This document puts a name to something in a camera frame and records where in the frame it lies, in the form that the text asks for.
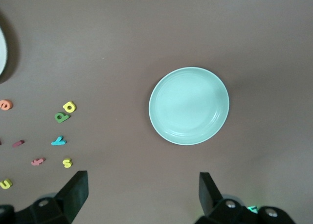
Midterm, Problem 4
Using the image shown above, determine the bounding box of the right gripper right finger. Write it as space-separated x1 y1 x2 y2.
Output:
194 172 296 224

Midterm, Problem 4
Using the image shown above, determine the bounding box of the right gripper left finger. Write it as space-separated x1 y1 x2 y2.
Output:
0 170 89 224

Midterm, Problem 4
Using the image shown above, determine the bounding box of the teal foam letter y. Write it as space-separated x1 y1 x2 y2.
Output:
50 135 67 146

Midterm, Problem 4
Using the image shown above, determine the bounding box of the green foam letter p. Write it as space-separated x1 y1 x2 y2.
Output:
54 112 71 124

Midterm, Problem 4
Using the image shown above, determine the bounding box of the yellow foam letter d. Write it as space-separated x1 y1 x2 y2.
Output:
62 101 77 113

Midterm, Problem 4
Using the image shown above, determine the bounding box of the yellow foam letter u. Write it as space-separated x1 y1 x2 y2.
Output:
0 179 13 190

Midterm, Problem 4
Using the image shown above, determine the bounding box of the green plate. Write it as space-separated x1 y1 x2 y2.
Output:
148 67 230 146

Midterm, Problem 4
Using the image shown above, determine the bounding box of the orange foam letter e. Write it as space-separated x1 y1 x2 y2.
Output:
0 99 13 111

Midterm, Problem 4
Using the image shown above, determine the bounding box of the beige plate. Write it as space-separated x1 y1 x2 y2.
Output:
0 25 8 78

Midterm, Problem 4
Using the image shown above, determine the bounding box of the brown table cover sheet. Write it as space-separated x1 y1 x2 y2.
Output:
0 0 313 224

